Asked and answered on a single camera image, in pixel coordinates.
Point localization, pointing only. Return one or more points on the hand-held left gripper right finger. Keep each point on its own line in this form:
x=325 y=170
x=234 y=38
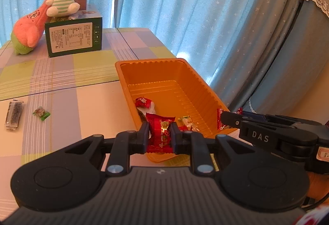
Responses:
x=175 y=137

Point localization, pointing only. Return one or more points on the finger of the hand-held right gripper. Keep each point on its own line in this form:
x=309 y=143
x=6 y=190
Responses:
x=231 y=119
x=270 y=118

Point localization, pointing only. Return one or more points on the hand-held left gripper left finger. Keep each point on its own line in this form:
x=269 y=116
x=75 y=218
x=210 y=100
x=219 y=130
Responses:
x=144 y=137

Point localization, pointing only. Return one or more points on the large red snack packet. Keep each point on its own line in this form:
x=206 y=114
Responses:
x=160 y=130

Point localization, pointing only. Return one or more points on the small red snack packet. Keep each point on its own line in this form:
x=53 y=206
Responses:
x=142 y=102

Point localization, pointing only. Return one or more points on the orange plastic tray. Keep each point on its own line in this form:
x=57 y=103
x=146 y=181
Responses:
x=159 y=76

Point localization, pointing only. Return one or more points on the green white candy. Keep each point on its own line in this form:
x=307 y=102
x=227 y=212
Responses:
x=187 y=121

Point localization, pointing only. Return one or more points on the red white patterned clothing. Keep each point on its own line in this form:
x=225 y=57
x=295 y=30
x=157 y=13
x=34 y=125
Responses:
x=313 y=217

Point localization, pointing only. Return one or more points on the checked tablecloth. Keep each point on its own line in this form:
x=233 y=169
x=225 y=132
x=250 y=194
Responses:
x=64 y=112

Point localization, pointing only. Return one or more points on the green wrapped candy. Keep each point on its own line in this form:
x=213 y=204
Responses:
x=41 y=113

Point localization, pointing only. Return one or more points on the grey star curtain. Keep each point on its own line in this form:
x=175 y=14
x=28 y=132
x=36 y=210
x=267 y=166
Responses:
x=277 y=9

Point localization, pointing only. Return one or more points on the green cardboard box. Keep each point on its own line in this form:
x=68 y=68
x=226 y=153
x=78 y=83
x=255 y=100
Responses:
x=74 y=37

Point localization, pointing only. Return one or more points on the clear black-print packet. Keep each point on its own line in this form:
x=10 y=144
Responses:
x=14 y=114

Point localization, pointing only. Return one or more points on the white printed box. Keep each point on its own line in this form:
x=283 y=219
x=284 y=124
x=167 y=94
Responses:
x=88 y=10

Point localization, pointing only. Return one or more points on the pink green starfish plush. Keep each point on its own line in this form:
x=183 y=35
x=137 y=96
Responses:
x=28 y=29

